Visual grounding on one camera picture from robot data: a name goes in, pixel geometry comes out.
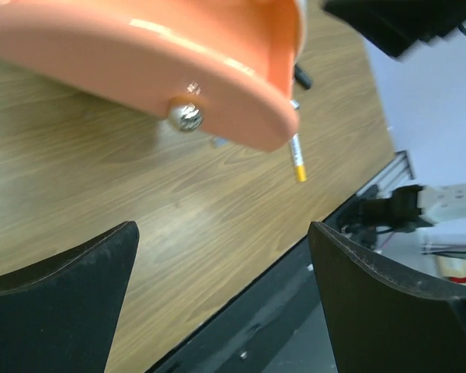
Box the aluminium frame rail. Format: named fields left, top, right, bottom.
left=356, top=151, right=415, bottom=197

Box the black purple highlighter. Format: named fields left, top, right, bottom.
left=294, top=64, right=313, bottom=90

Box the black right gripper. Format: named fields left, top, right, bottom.
left=322, top=0, right=466, bottom=59

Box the grey silver marker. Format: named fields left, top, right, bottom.
left=290, top=99, right=300, bottom=112

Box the clear capped blue pen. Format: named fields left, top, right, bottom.
left=211, top=138, right=228, bottom=148

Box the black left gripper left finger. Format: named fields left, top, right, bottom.
left=0, top=221, right=139, bottom=372

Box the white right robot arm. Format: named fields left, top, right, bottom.
left=322, top=1, right=466, bottom=249

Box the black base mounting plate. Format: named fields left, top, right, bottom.
left=147, top=190, right=466, bottom=373

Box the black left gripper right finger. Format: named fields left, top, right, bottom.
left=308, top=222, right=466, bottom=372

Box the yellow capped white marker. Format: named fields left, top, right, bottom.
left=289, top=134, right=307, bottom=183

